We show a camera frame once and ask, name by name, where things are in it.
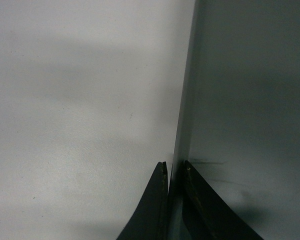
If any silver rectangular metal tray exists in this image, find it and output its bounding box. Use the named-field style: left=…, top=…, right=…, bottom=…
left=173, top=0, right=300, bottom=240

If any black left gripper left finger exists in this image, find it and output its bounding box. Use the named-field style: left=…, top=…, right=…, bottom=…
left=117, top=162, right=168, bottom=240

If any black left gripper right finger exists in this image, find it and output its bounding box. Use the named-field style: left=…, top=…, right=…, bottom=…
left=182, top=160, right=262, bottom=240

